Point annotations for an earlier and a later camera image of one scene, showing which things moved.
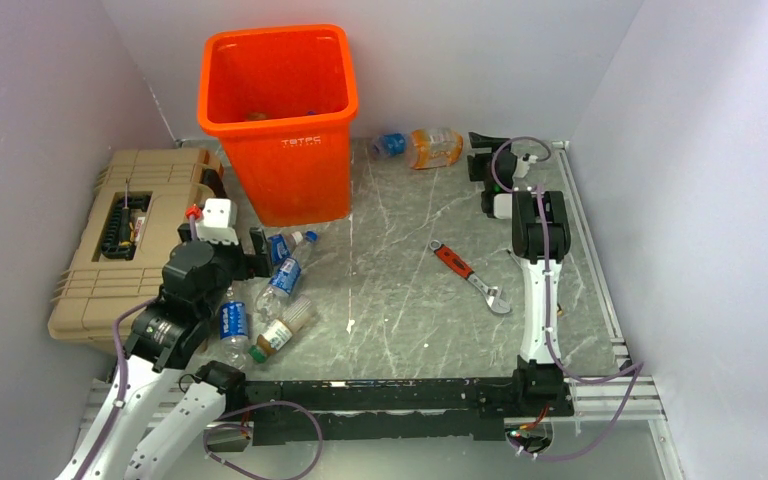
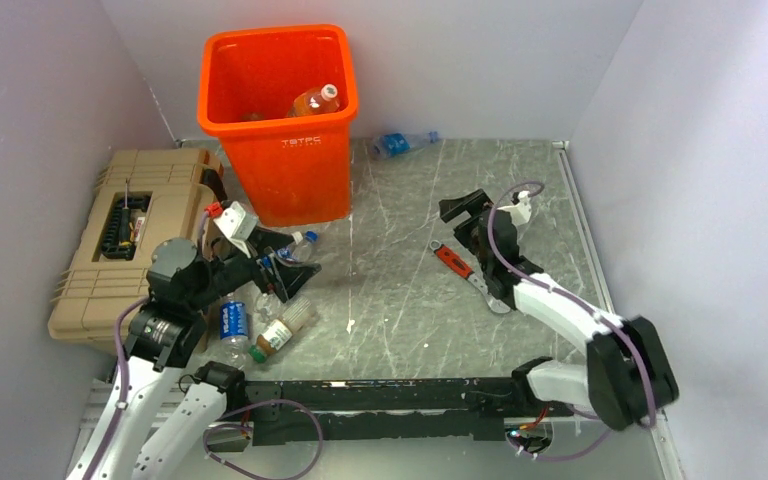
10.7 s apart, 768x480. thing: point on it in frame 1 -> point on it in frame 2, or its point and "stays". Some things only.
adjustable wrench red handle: [463, 269] stays
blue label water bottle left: [233, 326] stays
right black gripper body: [478, 170] -> [467, 235]
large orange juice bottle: [435, 147] -> [320, 99]
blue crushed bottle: [390, 144] stays
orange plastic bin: [283, 99] stays
